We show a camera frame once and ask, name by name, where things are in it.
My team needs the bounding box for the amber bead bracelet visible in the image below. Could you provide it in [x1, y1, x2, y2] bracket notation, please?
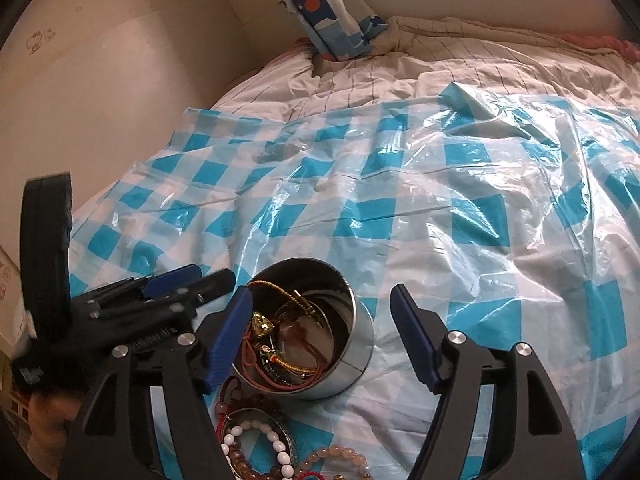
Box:
[300, 442, 372, 480]

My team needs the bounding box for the blue checked plastic sheet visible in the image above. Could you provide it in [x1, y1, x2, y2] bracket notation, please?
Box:
[67, 82, 640, 480]

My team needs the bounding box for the striped white bed sheet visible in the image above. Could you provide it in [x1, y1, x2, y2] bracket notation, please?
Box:
[210, 15, 640, 121]

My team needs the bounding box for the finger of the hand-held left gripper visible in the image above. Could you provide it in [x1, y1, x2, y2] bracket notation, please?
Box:
[75, 263, 202, 307]
[92, 268, 237, 321]

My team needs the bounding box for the pink blanket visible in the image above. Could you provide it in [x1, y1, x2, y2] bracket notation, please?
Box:
[565, 34, 640, 56]

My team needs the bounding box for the carved silver bangle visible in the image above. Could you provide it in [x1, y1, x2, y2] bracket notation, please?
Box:
[222, 407, 297, 480]

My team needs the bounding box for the gold cord pendant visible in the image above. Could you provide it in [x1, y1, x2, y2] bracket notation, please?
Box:
[247, 282, 328, 373]

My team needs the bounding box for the round metal tin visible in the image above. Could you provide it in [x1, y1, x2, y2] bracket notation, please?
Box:
[231, 257, 375, 401]

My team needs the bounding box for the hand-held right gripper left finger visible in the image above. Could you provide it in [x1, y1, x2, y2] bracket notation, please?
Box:
[59, 286, 255, 480]

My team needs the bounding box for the dark red bead bracelet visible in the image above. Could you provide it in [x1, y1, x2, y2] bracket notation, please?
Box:
[217, 377, 283, 413]

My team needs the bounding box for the brown cord pendant necklace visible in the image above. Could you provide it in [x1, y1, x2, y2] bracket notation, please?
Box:
[239, 317, 331, 392]

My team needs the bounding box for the person's left hand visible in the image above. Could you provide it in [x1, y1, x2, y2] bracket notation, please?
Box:
[27, 394, 83, 465]

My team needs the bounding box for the red cord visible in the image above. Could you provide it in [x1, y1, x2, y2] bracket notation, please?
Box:
[216, 385, 236, 448]

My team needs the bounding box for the blue patterned pillow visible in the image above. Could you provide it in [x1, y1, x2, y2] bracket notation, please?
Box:
[262, 0, 388, 63]

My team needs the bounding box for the brown translucent bead bracelet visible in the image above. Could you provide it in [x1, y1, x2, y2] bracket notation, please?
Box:
[227, 447, 286, 480]

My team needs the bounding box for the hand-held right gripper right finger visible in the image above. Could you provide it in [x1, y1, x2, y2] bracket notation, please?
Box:
[390, 284, 586, 480]

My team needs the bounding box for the white bead bracelet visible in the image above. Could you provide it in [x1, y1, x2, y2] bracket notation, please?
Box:
[221, 419, 292, 480]

